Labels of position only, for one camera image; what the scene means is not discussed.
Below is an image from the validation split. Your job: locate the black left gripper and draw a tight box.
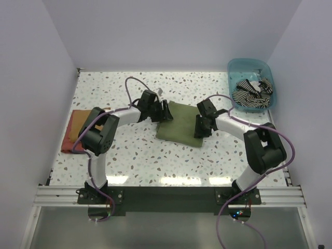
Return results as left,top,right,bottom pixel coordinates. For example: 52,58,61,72
148,101,173,123

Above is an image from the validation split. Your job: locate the olive green tank top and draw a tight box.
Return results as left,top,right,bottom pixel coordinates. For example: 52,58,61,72
156,101,203,148

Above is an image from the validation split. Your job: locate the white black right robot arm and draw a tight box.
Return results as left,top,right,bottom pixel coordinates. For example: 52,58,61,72
194,100,287,204

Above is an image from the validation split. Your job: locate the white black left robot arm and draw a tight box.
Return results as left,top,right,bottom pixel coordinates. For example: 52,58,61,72
72,90,173,203

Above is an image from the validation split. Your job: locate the black white striped tank top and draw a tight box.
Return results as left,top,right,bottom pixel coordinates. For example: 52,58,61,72
231,77,274,109

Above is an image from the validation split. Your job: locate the folded mustard orange tank top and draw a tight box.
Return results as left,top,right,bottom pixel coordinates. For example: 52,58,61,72
68,110,91,143

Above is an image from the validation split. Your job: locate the folded rust red tank top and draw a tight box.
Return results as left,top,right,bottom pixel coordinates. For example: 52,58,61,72
61,114,74,154

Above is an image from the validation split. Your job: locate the translucent blue plastic bin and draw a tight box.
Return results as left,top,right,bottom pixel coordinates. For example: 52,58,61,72
227,58,277,113

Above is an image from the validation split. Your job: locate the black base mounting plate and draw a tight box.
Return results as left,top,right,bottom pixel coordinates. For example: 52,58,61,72
77,185,261,217

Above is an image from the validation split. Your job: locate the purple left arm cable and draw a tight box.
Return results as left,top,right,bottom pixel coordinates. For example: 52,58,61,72
72,77,156,224

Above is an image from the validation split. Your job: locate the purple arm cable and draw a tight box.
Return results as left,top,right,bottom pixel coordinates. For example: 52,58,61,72
72,77,156,224
204,94,296,249

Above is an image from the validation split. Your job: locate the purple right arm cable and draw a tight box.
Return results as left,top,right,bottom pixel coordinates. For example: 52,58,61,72
204,94,296,249

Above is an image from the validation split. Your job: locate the aluminium front frame rail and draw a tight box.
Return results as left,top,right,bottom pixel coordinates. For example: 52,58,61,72
33,185,307,208

